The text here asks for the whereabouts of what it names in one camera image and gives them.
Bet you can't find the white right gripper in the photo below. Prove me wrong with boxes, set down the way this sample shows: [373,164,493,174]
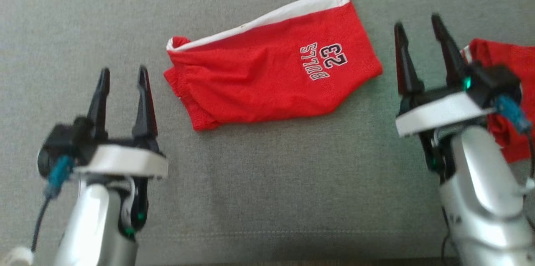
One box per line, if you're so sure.
[395,14,494,138]

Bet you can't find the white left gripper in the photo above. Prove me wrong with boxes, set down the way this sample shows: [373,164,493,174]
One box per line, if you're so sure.
[74,65,168,180]

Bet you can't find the red white basketball jersey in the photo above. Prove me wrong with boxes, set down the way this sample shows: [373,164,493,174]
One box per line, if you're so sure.
[460,38,535,164]

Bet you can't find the red white basketball shorts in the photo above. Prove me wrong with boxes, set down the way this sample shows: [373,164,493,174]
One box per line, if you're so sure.
[163,0,383,132]

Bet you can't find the large grey sofa seat cushion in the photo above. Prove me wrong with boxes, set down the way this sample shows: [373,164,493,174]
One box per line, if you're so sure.
[0,0,535,266]

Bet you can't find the left camera cable blue connector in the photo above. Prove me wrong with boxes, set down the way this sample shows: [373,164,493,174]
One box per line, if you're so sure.
[31,155,76,254]

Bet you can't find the camera cable blue connector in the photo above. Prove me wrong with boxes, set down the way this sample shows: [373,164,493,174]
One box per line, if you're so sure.
[31,155,76,254]
[494,95,535,183]

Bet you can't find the right camera cable blue connector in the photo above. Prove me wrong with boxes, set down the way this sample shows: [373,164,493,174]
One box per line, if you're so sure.
[494,95,535,183]

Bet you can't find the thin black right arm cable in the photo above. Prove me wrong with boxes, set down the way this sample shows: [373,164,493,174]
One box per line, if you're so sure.
[440,208,460,266]

